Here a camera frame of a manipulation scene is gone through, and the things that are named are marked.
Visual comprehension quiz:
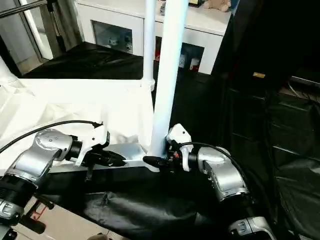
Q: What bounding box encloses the white plastic table leg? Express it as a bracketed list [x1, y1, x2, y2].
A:
[146, 0, 190, 172]
[141, 0, 158, 92]
[0, 56, 19, 86]

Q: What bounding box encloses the white plastic table top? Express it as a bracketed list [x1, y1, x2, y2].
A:
[0, 77, 162, 174]

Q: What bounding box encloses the black metal table frame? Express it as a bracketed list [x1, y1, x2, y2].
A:
[15, 195, 56, 235]

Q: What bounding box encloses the grey metal rack frame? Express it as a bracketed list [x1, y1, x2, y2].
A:
[0, 0, 83, 66]

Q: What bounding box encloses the white glass-door cabinet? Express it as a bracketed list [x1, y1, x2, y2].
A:
[75, 0, 232, 76]

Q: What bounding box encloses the black flat device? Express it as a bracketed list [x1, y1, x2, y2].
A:
[287, 75, 320, 96]

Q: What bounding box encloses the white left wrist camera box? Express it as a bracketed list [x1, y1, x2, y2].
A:
[75, 123, 111, 167]

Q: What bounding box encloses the brown plush bear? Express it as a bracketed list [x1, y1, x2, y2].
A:
[202, 0, 233, 13]

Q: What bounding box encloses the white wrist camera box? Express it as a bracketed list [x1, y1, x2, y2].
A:
[166, 123, 193, 173]
[75, 123, 111, 167]

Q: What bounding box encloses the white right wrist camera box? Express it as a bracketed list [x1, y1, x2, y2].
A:
[166, 123, 193, 173]

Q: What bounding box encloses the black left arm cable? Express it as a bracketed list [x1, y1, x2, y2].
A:
[0, 120, 104, 155]

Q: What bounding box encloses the black work mat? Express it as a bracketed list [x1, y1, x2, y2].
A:
[0, 41, 320, 240]

